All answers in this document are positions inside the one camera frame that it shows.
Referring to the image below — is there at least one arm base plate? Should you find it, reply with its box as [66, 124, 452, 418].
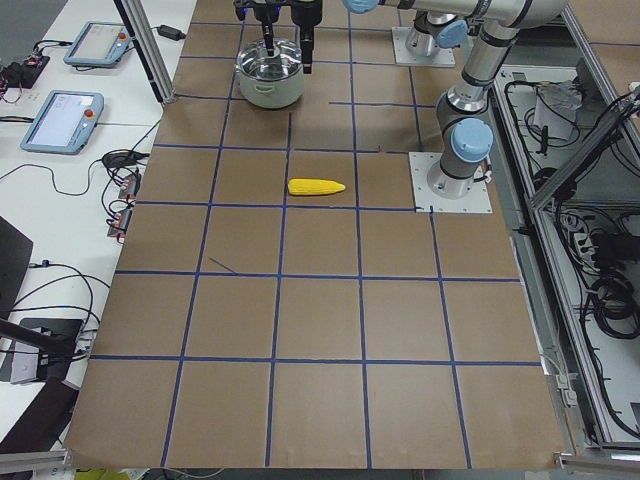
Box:
[392, 27, 455, 68]
[409, 152, 493, 214]

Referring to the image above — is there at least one far teach pendant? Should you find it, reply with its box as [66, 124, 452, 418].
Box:
[63, 21, 131, 68]

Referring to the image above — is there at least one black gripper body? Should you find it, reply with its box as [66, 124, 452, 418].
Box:
[234, 0, 290, 21]
[291, 0, 322, 28]

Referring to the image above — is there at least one near teach pendant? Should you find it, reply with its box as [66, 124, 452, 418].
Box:
[20, 90, 104, 155]

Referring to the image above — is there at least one aluminium frame post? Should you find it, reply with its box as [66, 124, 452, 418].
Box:
[113, 0, 176, 105]

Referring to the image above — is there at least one teach pendant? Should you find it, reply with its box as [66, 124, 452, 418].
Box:
[20, 90, 104, 155]
[63, 21, 131, 68]

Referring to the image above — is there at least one pale green electric pot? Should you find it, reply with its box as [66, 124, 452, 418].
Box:
[235, 38, 304, 110]

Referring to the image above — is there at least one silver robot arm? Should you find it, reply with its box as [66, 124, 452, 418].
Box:
[233, 1, 468, 63]
[344, 0, 567, 116]

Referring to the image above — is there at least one yellow corn cob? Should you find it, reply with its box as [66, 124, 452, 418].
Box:
[287, 178, 346, 196]

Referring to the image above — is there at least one black power adapter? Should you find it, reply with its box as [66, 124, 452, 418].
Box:
[157, 24, 186, 41]

